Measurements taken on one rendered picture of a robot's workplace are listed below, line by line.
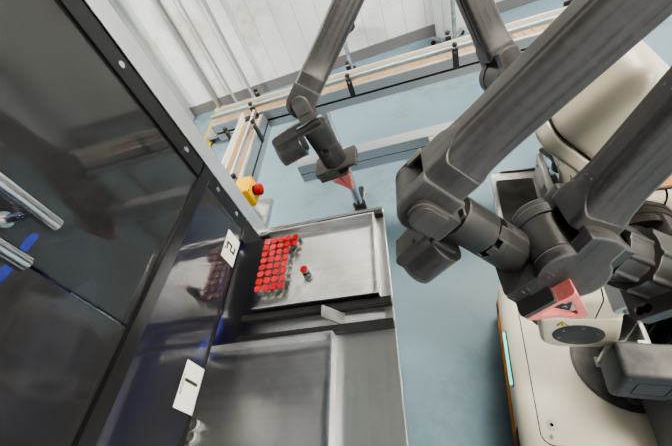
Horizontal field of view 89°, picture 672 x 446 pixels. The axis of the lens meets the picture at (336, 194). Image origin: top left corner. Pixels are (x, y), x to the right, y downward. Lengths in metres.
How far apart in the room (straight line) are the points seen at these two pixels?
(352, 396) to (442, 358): 0.97
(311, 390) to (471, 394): 0.97
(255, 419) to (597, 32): 0.85
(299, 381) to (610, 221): 0.67
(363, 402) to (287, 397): 0.17
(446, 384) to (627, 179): 1.38
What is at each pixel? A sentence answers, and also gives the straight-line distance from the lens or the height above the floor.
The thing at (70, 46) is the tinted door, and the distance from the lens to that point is 0.79.
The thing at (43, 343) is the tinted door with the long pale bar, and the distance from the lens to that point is 0.64.
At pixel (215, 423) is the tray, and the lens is 0.95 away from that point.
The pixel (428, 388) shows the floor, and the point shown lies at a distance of 1.72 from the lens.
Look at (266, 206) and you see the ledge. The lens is 1.25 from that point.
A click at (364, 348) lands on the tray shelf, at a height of 0.88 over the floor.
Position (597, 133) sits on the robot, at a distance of 0.55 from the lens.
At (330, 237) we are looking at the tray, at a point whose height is 0.88.
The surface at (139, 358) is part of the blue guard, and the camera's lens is 0.73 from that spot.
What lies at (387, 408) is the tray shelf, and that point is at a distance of 0.80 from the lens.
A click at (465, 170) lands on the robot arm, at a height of 1.39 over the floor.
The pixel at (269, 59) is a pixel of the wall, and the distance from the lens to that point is 4.26.
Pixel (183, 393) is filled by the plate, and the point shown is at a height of 1.03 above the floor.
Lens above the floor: 1.65
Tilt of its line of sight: 41 degrees down
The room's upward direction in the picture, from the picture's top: 24 degrees counter-clockwise
